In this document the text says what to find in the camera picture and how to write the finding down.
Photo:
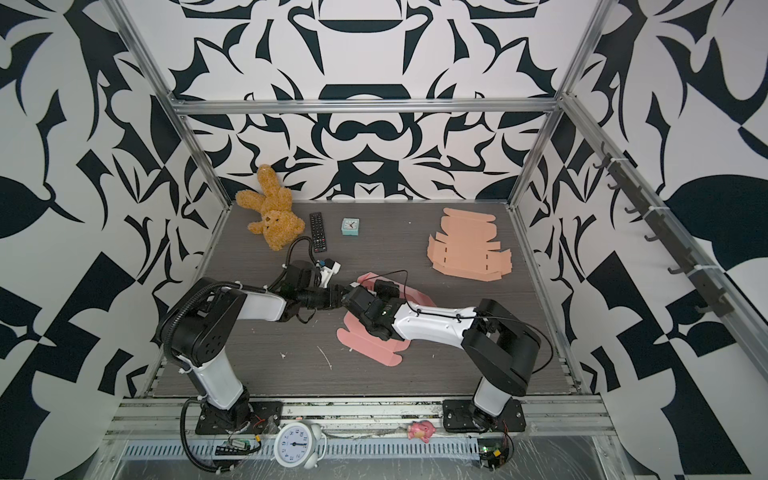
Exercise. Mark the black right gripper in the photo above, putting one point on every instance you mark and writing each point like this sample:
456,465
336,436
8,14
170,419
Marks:
386,289

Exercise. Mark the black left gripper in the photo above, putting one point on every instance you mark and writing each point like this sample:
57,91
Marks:
336,295

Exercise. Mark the pink cardboard box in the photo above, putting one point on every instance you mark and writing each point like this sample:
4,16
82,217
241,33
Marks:
356,337

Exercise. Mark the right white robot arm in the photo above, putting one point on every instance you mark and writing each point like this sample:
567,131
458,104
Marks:
503,348

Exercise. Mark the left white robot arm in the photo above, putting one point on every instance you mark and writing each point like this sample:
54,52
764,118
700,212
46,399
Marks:
194,332

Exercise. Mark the flat orange cardboard box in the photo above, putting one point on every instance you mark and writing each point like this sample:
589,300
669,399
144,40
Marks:
466,247

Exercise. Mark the black remote control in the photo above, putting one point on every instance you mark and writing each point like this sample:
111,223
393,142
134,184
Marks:
318,234

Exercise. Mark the small teal alarm clock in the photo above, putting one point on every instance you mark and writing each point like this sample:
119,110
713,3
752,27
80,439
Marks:
350,226

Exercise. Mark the brown plush bunny toy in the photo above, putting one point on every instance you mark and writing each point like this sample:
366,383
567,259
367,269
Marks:
279,225

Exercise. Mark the small pink toy figure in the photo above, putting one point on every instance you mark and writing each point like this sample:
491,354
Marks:
421,430

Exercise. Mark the white round alarm clock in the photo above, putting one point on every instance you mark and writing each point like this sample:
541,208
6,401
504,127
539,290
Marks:
300,444

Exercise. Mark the right green circuit board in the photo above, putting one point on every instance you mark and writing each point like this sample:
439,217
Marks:
494,453

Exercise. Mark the green circuit board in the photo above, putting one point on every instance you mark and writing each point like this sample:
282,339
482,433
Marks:
239,447
494,453

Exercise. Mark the left green circuit board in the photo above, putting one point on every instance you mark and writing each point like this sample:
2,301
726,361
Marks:
239,447

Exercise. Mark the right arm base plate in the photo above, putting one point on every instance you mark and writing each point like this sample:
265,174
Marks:
463,416

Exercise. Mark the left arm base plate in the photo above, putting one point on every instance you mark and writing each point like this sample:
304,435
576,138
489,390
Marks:
256,417

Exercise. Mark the white slotted cable duct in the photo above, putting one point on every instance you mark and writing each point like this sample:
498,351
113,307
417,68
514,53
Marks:
337,449

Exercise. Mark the black wall hook rail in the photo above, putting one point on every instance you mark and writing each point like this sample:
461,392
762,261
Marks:
689,260

